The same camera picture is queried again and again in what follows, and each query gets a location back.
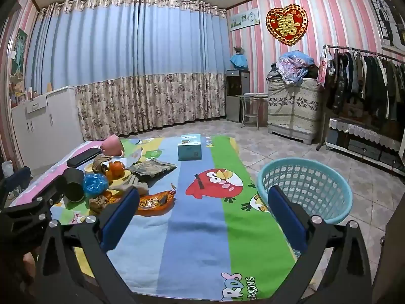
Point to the row of hanging clothes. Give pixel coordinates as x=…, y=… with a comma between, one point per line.
x=364, y=82

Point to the cream ribbed bowl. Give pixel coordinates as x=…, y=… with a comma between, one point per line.
x=88, y=167

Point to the pink pig mug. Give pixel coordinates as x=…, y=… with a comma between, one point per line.
x=112, y=145

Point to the red heart wall decoration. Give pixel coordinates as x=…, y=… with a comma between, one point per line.
x=286, y=23

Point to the cloth covered cabinet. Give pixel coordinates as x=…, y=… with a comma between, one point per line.
x=294, y=110

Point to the blue plastic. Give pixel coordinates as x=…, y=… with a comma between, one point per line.
x=95, y=185

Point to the teal plastic basket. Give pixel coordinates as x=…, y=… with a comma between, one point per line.
x=310, y=180

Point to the brown paper liner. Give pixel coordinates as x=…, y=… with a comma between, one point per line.
x=100, y=164
x=98, y=203

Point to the wall poster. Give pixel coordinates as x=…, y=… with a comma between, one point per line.
x=19, y=50

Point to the blue and floral curtain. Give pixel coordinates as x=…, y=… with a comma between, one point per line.
x=126, y=53

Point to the wall calendar picture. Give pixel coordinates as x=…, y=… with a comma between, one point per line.
x=245, y=19

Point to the grey patterned packet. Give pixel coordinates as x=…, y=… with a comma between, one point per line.
x=153, y=167

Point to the blue bottle cover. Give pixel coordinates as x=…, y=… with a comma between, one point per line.
x=239, y=61

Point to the black rectangular case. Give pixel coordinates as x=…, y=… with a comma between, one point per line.
x=83, y=157

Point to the pink hanging bag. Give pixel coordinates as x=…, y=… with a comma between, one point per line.
x=323, y=69

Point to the metal clothes rack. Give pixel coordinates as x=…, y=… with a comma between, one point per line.
x=357, y=50

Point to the illustrated paper leaflet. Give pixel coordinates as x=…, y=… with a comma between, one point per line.
x=133, y=158

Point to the teal tissue box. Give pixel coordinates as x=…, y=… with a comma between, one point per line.
x=189, y=150

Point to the small potted plant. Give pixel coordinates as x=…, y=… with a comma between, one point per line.
x=239, y=50

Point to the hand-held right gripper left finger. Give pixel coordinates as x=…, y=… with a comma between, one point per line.
x=118, y=220

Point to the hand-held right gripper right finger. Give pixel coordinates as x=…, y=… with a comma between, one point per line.
x=287, y=221

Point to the orange snack wrapper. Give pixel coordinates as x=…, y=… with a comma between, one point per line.
x=155, y=203

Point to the black and white framed picture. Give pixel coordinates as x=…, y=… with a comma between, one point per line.
x=387, y=22

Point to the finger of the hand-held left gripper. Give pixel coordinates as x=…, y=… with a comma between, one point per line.
x=17, y=179
x=47, y=194

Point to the white cabinet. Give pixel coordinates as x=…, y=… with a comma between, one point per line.
x=47, y=126

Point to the cartoon bird printed blanket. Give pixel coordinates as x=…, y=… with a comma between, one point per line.
x=196, y=228

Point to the grey water dispenser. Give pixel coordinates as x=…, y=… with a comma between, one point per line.
x=237, y=98

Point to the orange peel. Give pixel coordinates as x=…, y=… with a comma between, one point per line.
x=118, y=167

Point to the beige wrapper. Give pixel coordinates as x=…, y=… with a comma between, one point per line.
x=137, y=184

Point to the white lace cloth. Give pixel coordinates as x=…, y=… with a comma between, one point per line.
x=364, y=131

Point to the pile of clothes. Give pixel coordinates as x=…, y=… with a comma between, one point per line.
x=292, y=65

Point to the black cup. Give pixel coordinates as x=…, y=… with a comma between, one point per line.
x=74, y=185

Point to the low storage shelf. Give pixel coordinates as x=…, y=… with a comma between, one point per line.
x=360, y=150

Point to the small round table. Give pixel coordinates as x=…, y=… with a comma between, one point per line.
x=253, y=95

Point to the orange fruit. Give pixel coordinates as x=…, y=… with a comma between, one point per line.
x=109, y=175

